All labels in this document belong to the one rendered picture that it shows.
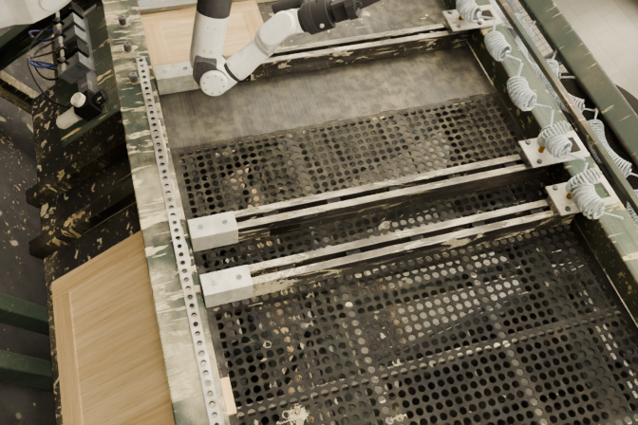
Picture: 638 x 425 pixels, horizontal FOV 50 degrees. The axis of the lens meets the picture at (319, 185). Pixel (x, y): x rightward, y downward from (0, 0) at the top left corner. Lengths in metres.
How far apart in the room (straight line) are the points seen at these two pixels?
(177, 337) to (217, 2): 0.85
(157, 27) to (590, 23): 6.53
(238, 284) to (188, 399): 0.31
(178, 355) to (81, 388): 0.58
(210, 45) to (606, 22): 6.82
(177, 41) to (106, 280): 0.82
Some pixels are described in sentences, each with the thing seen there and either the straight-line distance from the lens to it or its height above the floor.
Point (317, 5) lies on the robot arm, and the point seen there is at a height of 1.49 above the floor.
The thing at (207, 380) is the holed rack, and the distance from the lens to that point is 1.67.
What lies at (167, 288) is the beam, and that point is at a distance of 1.79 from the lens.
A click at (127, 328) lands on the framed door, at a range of 2.15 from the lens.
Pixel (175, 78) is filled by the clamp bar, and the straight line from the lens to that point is 2.20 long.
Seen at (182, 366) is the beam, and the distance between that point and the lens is 1.70.
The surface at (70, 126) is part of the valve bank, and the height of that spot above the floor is 0.61.
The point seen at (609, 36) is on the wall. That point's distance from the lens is 8.22.
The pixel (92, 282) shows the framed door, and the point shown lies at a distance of 2.31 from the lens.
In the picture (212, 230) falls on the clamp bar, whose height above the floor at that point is 0.97.
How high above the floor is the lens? 1.72
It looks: 14 degrees down
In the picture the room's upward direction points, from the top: 61 degrees clockwise
